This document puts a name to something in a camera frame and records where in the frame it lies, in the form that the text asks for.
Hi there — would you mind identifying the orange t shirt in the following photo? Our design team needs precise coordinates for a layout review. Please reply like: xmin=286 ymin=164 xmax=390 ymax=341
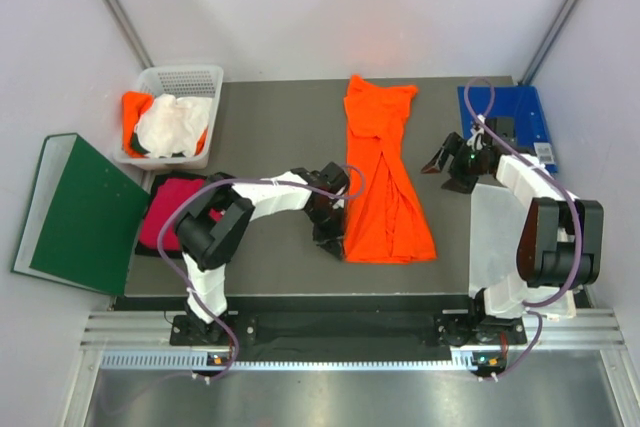
xmin=121 ymin=91 xmax=154 ymax=158
xmin=344 ymin=75 xmax=437 ymax=264

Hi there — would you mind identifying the white t shirt in basket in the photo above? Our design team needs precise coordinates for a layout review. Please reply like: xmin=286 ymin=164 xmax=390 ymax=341
xmin=133 ymin=94 xmax=213 ymax=158

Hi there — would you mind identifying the aluminium frame rail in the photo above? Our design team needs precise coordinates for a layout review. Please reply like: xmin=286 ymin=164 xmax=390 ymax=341
xmin=81 ymin=309 xmax=626 ymax=351

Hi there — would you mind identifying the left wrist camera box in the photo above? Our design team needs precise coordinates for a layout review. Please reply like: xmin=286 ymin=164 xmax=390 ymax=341
xmin=319 ymin=162 xmax=350 ymax=195

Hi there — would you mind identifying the blue folder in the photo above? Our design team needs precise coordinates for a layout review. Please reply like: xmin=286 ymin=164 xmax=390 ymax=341
xmin=457 ymin=86 xmax=558 ymax=174

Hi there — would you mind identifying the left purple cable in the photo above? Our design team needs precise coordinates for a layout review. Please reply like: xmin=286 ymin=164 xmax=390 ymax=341
xmin=157 ymin=164 xmax=367 ymax=382

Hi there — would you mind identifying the white perforated plastic basket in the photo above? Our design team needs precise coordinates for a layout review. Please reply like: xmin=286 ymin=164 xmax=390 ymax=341
xmin=113 ymin=64 xmax=224 ymax=171

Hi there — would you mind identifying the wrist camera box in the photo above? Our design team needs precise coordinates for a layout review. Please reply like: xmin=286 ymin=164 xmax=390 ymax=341
xmin=486 ymin=116 xmax=517 ymax=145
xmin=319 ymin=162 xmax=350 ymax=195

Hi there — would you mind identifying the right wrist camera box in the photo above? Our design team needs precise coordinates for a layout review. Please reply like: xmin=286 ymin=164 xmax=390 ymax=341
xmin=486 ymin=116 xmax=517 ymax=145

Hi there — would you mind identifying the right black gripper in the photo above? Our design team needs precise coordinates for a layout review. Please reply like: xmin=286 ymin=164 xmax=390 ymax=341
xmin=422 ymin=133 xmax=490 ymax=194

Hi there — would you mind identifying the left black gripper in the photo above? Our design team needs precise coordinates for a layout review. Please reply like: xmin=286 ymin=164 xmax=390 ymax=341
xmin=305 ymin=202 xmax=345 ymax=260

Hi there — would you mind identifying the green ring binder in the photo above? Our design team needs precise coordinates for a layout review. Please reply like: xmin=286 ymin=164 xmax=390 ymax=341
xmin=12 ymin=133 xmax=149 ymax=296

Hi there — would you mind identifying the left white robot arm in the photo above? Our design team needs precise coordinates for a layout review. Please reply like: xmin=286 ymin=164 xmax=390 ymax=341
xmin=173 ymin=162 xmax=350 ymax=344

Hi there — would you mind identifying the slotted grey cable duct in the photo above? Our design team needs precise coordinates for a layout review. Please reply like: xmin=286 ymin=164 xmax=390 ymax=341
xmin=100 ymin=350 xmax=502 ymax=372

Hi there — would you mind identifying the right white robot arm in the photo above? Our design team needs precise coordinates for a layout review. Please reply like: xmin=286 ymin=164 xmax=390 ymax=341
xmin=422 ymin=132 xmax=604 ymax=347

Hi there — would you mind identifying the black folded t shirt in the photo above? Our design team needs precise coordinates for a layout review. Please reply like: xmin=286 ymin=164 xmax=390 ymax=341
xmin=134 ymin=171 xmax=211 ymax=261

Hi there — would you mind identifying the magenta folded t shirt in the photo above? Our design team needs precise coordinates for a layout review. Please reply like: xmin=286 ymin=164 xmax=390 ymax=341
xmin=137 ymin=175 xmax=226 ymax=253

